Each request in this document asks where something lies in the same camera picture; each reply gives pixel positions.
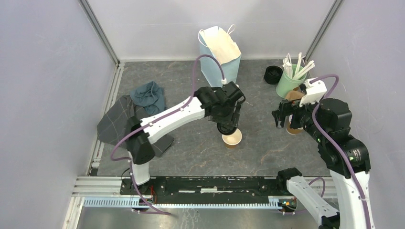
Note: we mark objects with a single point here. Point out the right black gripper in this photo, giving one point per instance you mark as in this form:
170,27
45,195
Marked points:
286,107

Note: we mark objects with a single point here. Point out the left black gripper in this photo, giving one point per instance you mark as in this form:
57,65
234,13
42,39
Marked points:
232,119

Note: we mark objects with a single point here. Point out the brown pulp cup carrier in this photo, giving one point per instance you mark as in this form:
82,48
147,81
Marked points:
294,94

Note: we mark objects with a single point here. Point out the brown paper coffee cup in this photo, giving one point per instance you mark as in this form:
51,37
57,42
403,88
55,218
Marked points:
231,141

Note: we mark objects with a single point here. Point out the light blue paper bag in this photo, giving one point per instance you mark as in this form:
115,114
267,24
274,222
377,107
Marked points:
218,43

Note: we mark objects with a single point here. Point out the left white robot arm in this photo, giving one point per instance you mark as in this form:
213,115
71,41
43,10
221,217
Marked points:
142,134

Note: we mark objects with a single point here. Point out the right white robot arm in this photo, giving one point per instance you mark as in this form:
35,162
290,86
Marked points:
347,159

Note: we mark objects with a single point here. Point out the green cup holder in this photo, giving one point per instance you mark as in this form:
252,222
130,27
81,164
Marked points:
287,84

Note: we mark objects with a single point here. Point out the stack of black lids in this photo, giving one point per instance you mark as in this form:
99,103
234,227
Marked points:
273,74

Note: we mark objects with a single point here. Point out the white wrapped straws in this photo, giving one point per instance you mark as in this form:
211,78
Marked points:
300,69

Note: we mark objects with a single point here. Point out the blue crumpled cloth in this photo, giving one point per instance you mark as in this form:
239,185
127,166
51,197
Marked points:
150,96

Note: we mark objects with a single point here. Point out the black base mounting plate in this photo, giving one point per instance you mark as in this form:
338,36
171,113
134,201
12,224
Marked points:
212,190

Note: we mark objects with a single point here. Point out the dark grey checked cloth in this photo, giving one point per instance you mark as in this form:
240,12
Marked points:
111,127

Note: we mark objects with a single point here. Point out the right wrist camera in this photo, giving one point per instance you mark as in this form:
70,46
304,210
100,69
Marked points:
313,90

